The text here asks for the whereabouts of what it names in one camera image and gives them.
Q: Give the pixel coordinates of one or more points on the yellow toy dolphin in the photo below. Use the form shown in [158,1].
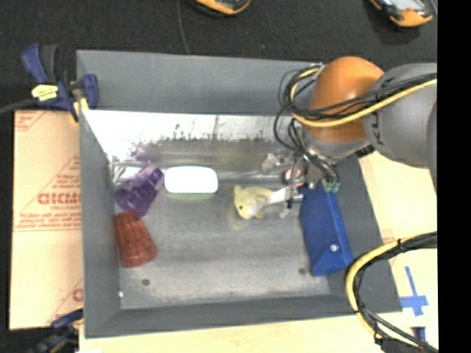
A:
[248,202]

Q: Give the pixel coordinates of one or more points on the purple plastic cup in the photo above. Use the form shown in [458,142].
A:
[140,191]

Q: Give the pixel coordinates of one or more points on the blue triangular box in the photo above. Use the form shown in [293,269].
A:
[325,230]

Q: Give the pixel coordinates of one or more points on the white rounded block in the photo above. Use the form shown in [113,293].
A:
[190,179]

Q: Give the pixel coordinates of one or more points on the brown cardboard board red print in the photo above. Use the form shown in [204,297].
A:
[44,234]

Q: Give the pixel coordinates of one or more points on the red plastic cup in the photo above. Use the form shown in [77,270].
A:
[133,241]

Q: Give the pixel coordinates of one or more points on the grey metal bin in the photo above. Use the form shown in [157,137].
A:
[228,248]

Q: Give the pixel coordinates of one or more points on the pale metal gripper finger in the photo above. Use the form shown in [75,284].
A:
[273,162]
[285,194]

